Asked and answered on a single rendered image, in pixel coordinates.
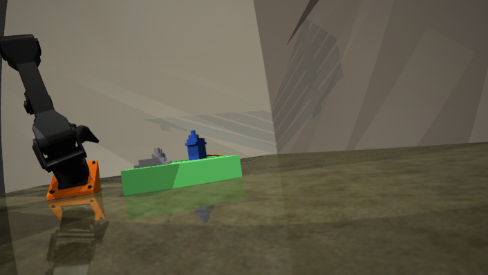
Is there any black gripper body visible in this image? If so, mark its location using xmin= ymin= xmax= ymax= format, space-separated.
xmin=69 ymin=123 xmax=89 ymax=143

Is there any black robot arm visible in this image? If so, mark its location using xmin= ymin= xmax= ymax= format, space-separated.
xmin=0 ymin=34 xmax=89 ymax=190

